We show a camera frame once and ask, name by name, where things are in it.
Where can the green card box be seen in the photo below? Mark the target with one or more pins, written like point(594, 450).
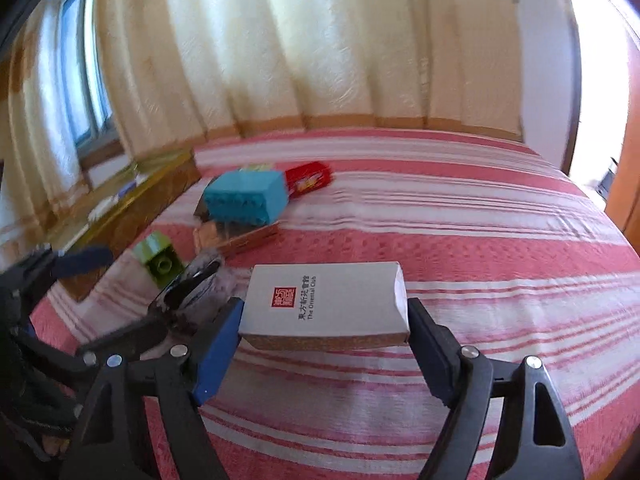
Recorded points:
point(256, 167)

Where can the red box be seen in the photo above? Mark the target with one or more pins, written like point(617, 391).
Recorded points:
point(309, 177)

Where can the white cardboard box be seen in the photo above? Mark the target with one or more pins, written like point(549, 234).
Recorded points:
point(320, 305)

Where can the gold tin box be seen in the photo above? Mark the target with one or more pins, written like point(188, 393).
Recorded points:
point(150, 200)

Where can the cream patterned curtain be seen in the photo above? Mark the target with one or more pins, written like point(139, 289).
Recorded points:
point(300, 45)

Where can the wooden door frame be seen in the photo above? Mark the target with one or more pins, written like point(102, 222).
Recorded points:
point(631, 185)

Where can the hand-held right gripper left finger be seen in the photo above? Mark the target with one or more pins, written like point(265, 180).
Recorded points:
point(216, 355)

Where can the teal toy brick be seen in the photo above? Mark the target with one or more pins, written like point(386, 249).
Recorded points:
point(245, 197)

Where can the copper metal box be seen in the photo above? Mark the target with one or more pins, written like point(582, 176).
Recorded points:
point(240, 242)

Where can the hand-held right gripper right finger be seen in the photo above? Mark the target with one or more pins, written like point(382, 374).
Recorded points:
point(434, 355)

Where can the green toy brick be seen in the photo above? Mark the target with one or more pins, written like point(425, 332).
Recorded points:
point(159, 257)

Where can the red striped bed sheet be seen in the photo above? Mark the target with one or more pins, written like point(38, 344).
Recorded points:
point(450, 240)

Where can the dark folding chair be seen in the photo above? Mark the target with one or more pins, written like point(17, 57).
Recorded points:
point(609, 177)

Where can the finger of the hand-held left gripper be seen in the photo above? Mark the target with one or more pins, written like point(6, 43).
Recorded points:
point(130, 332)
point(82, 260)

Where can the window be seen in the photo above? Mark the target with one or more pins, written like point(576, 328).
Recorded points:
point(82, 75)

